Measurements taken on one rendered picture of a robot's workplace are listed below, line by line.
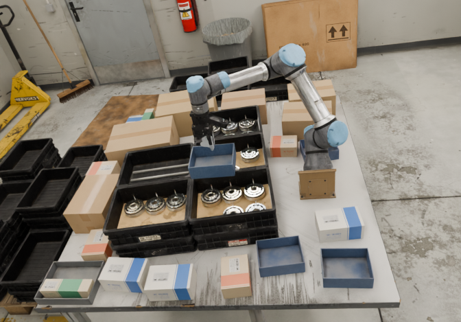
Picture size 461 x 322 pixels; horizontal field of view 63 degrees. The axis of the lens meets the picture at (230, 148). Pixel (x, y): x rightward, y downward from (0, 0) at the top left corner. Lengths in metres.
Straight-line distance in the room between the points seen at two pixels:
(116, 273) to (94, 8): 3.77
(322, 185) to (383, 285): 0.55
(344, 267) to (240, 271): 0.45
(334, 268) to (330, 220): 0.22
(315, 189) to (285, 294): 0.58
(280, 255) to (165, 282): 0.53
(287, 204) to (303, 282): 0.46
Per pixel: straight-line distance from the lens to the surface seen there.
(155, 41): 4.98
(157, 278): 1.76
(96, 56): 5.34
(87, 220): 2.13
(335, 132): 1.83
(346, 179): 2.16
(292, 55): 1.80
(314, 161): 1.93
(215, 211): 1.87
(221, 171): 1.67
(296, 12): 4.57
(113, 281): 1.85
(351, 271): 1.78
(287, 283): 1.74
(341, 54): 4.71
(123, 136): 2.47
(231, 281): 1.69
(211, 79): 1.64
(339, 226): 1.81
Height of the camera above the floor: 2.18
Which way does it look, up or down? 37 degrees down
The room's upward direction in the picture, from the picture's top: 11 degrees counter-clockwise
